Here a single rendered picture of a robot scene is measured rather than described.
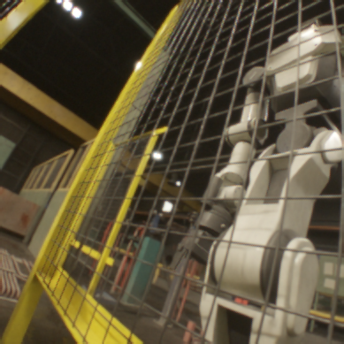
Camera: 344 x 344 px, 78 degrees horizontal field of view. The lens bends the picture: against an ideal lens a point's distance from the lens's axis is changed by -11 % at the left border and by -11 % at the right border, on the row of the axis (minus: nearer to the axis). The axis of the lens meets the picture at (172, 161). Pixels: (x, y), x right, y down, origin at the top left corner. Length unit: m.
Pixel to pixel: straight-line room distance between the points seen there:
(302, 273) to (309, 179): 0.21
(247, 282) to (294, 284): 0.08
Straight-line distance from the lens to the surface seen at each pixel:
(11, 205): 4.79
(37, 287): 0.86
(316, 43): 0.82
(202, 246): 0.65
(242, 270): 0.44
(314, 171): 0.56
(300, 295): 0.43
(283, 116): 0.73
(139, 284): 2.94
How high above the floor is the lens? 0.56
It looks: 23 degrees up
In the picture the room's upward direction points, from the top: 20 degrees clockwise
